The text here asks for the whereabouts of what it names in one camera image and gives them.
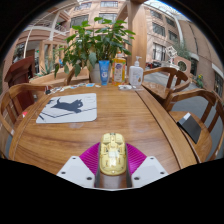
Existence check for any wooden armchair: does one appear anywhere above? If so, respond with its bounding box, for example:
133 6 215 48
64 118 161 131
142 66 193 104
163 88 224 164
0 82 48 158
64 66 91 86

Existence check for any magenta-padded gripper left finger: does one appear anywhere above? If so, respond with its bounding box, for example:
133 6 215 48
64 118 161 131
56 142 101 189

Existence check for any dark red wooden pedestal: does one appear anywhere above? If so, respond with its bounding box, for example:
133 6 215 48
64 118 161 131
3 55 36 113

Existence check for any yellow computer mouse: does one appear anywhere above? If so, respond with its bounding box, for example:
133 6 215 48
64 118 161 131
98 132 128 176

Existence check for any yellow detergent bottle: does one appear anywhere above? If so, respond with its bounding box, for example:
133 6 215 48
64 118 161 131
111 52 128 87

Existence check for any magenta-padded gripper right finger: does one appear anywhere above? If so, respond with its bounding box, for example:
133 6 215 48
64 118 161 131
125 143 169 189

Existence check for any yellow flowering potted plant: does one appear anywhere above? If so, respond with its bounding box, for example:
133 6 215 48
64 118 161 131
196 73 205 88

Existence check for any white pump bottle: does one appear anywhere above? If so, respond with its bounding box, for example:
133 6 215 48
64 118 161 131
128 55 144 90

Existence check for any blue tube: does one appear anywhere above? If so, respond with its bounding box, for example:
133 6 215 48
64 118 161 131
98 59 111 87

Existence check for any green potted plant white pot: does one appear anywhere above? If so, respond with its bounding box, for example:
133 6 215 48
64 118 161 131
54 16 137 84

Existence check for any long wooden planter box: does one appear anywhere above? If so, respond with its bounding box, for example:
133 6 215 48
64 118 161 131
29 71 89 87

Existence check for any small clear packet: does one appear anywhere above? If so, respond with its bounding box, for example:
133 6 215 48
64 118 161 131
118 84 133 91

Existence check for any black notebook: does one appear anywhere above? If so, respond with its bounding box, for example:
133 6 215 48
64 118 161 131
176 112 203 144

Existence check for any white cat-print mouse pad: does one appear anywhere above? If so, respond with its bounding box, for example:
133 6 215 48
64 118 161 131
35 92 98 125

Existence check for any white abstract sculpture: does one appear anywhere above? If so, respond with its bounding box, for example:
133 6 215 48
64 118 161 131
165 45 179 64

